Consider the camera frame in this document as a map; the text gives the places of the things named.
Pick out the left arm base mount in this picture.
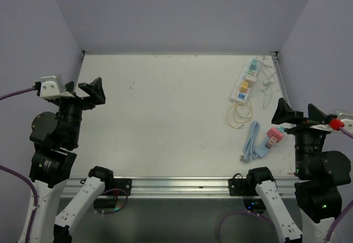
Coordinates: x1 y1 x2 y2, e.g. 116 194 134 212
110 178 132 197

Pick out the pink plug adapter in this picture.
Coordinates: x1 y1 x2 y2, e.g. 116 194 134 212
266 127 284 145

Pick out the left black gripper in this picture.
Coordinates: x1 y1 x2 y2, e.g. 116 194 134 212
54 76 105 146

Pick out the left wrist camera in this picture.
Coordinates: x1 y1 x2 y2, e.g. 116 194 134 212
39 74 66 99

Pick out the yellow USB charger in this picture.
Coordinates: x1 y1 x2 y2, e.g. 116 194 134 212
239 81 249 93

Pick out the blue power strip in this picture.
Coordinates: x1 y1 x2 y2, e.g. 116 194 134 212
254 135 279 158

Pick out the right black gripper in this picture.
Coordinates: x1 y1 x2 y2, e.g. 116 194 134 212
272 96 334 174

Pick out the brown USB charger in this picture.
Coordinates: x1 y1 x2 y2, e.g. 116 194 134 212
265 138 275 149

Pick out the white power cord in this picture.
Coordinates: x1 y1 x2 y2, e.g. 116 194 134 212
256 57 277 87

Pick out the yellow cable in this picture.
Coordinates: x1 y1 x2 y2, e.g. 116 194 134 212
227 98 253 130

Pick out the white power strip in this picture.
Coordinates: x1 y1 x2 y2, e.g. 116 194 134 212
229 59 259 103

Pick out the blue power cord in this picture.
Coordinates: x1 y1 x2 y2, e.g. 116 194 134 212
238 120 261 163

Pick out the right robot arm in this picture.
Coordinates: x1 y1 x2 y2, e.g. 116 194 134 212
245 98 352 242

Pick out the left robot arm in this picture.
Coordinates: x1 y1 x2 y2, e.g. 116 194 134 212
19 75 115 242

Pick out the aluminium rail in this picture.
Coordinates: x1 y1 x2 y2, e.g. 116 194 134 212
61 176 299 199

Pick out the teal USB charger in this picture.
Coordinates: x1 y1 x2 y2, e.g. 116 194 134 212
278 126 285 133

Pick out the light green cable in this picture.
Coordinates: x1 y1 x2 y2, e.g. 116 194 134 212
249 84 274 109

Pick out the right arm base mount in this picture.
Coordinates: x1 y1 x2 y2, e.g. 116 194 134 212
228 173 251 197

